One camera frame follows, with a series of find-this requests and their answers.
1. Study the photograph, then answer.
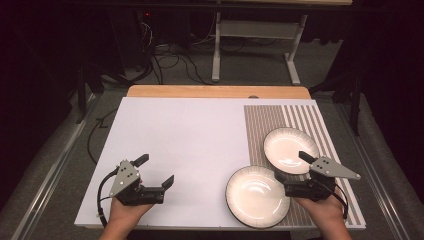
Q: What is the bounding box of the wooden table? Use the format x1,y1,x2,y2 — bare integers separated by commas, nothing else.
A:
126,84,312,100

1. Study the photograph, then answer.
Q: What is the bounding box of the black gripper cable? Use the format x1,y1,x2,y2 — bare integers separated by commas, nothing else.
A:
96,166,120,229
333,184,350,220

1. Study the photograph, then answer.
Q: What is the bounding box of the black stand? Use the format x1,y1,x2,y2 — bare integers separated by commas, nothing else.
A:
309,71,363,136
74,63,104,124

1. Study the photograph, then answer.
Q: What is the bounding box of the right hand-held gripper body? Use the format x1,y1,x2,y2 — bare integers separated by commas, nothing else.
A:
283,156,362,202

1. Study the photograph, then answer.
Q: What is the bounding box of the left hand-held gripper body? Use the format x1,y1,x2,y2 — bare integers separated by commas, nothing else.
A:
108,159,166,206

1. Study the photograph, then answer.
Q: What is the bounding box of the person's right hand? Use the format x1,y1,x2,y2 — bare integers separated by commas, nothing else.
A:
293,194,346,231

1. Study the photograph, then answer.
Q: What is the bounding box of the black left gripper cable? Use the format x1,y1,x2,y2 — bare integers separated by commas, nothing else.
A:
96,166,120,229

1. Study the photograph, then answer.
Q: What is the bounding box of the white board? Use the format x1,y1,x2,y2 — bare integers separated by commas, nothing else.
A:
73,96,367,231

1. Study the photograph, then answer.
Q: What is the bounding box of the white dark-rimmed plate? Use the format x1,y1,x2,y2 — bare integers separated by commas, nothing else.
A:
225,165,292,229
263,126,321,175

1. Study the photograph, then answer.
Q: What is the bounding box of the tangle of floor cables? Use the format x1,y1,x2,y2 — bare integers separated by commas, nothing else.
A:
139,19,214,86

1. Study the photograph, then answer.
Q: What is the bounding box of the person's left hand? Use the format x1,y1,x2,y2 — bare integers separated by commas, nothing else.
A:
108,198,155,225

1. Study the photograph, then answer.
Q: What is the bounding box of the black computer case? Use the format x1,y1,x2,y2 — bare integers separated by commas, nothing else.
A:
109,9,155,73

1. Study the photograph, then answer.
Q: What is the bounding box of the black floor cable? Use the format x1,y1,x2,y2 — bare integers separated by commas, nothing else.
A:
87,108,119,166

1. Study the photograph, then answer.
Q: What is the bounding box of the striped brown white placemat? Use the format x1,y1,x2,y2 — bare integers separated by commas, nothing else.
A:
243,104,364,228

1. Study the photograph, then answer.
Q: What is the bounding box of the aluminium floor rail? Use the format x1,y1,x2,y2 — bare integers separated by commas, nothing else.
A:
334,103,418,240
11,94,101,240

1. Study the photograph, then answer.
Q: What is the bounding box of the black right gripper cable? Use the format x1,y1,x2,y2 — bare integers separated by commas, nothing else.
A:
333,184,350,220

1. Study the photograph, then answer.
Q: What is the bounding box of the white metal desk frame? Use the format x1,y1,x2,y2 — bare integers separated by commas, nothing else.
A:
211,11,309,86

